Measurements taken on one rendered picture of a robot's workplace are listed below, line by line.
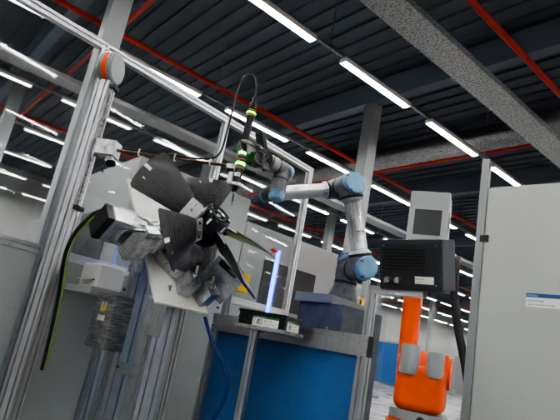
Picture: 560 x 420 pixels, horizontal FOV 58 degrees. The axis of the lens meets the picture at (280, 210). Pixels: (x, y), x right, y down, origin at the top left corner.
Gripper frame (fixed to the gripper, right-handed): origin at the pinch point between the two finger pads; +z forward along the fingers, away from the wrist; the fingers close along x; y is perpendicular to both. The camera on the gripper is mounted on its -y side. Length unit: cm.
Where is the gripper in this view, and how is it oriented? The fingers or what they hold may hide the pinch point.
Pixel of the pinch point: (239, 140)
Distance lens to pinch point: 227.2
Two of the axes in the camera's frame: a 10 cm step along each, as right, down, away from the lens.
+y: -1.8, 9.5, -2.6
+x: -7.4, 0.4, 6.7
